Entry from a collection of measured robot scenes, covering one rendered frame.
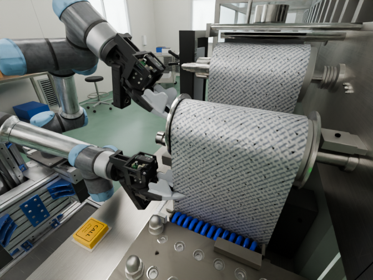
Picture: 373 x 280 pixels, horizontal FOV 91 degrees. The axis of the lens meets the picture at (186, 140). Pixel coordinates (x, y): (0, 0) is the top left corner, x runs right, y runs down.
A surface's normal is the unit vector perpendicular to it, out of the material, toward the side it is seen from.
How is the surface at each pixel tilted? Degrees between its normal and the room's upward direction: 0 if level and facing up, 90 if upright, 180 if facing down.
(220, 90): 92
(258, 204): 90
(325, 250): 90
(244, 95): 92
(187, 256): 0
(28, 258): 0
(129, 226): 0
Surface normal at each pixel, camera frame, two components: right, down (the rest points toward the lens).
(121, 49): -0.41, 0.47
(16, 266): 0.00, -0.85
